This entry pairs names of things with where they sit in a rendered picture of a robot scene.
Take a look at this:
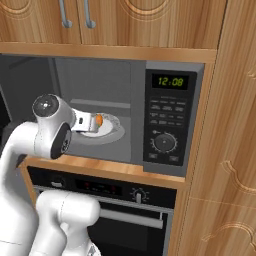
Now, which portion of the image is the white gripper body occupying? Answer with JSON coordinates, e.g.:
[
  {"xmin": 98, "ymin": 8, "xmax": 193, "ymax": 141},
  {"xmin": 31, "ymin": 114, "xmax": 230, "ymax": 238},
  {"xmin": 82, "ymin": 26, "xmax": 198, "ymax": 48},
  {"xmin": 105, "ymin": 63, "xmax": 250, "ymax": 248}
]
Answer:
[{"xmin": 82, "ymin": 112, "xmax": 99, "ymax": 134}]

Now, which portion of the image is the orange carrot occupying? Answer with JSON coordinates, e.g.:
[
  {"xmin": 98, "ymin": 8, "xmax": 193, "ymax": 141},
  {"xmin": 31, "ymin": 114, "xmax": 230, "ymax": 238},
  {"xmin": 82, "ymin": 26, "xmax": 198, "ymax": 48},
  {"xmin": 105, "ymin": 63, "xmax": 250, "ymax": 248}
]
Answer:
[{"xmin": 95, "ymin": 113, "xmax": 104, "ymax": 128}]

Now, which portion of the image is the grey microwave turntable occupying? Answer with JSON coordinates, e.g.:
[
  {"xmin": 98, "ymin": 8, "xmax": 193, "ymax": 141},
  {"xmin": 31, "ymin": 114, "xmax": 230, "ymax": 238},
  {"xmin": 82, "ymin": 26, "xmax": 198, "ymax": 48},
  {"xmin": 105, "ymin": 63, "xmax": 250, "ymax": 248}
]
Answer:
[{"xmin": 70, "ymin": 113, "xmax": 127, "ymax": 146}]

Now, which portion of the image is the grey microwave oven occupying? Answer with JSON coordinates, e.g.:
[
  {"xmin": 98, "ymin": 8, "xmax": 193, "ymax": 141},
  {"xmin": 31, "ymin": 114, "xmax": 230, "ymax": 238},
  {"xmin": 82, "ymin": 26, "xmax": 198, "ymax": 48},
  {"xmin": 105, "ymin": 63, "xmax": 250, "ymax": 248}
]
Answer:
[{"xmin": 0, "ymin": 54, "xmax": 205, "ymax": 178}]

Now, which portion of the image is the grey microwave door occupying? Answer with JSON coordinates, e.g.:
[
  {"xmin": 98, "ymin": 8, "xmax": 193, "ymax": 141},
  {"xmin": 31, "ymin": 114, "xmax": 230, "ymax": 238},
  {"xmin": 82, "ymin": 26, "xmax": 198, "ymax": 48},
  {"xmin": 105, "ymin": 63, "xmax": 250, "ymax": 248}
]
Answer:
[{"xmin": 0, "ymin": 54, "xmax": 58, "ymax": 170}]

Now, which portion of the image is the white plate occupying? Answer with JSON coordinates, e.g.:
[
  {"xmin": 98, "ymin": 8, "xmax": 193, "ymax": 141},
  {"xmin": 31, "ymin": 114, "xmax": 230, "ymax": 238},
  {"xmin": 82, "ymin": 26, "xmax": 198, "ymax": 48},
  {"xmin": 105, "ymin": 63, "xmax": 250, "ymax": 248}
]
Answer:
[{"xmin": 79, "ymin": 112, "xmax": 122, "ymax": 139}]

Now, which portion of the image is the silver oven knob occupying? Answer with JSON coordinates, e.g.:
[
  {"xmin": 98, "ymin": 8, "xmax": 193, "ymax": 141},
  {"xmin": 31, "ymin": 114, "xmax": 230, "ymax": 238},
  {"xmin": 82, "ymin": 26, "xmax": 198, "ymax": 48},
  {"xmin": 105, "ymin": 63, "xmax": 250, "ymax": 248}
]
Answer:
[
  {"xmin": 131, "ymin": 188, "xmax": 148, "ymax": 205},
  {"xmin": 51, "ymin": 179, "xmax": 66, "ymax": 190}
]

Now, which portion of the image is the black built-in oven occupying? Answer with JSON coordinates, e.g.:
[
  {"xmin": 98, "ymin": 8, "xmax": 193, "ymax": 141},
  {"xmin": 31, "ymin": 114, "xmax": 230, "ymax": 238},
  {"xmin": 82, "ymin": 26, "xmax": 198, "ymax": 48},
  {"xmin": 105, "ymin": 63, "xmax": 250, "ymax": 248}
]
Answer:
[{"xmin": 26, "ymin": 165, "xmax": 178, "ymax": 256}]

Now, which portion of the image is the black oven door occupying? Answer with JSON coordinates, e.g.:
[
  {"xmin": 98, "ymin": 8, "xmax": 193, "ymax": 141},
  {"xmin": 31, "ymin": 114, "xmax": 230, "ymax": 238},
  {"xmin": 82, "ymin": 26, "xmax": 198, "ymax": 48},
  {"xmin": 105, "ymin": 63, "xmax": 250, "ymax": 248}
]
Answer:
[{"xmin": 33, "ymin": 190, "xmax": 175, "ymax": 256}]

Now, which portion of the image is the tall wooden cupboard door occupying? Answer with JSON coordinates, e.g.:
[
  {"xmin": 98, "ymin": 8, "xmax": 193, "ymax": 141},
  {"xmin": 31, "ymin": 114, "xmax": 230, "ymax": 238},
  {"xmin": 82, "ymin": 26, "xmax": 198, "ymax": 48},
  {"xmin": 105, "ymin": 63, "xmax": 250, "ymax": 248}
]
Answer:
[{"xmin": 186, "ymin": 0, "xmax": 256, "ymax": 208}]

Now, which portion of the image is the wooden cabinet frame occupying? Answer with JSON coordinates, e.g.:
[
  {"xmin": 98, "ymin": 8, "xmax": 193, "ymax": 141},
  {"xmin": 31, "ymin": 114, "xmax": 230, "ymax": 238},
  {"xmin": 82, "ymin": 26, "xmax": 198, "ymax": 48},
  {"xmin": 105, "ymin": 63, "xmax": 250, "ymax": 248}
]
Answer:
[{"xmin": 0, "ymin": 41, "xmax": 218, "ymax": 256}]

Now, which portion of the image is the silver oven door handle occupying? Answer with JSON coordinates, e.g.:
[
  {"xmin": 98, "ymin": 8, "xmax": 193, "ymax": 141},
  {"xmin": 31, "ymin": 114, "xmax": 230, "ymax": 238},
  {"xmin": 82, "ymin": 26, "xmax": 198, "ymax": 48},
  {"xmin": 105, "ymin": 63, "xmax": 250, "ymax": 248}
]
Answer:
[{"xmin": 99, "ymin": 207, "xmax": 165, "ymax": 230}]

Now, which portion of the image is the silver cupboard handle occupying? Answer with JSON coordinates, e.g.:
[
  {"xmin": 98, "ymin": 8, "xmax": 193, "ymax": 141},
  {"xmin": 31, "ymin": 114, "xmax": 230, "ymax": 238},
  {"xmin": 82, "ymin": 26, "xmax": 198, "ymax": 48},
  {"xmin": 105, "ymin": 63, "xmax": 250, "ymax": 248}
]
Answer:
[
  {"xmin": 58, "ymin": 0, "xmax": 74, "ymax": 29},
  {"xmin": 82, "ymin": 0, "xmax": 97, "ymax": 30}
]

